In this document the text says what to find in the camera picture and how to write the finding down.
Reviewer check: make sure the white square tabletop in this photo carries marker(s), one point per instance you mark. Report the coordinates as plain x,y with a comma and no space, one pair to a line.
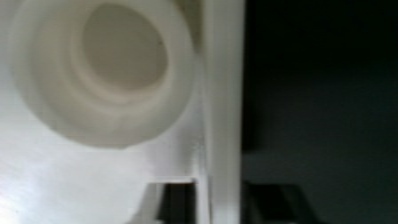
119,109

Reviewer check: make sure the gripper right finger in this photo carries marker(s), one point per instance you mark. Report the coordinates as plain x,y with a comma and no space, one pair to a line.
275,205

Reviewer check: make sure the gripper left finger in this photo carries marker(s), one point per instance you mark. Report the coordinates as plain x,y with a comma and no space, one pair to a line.
165,203

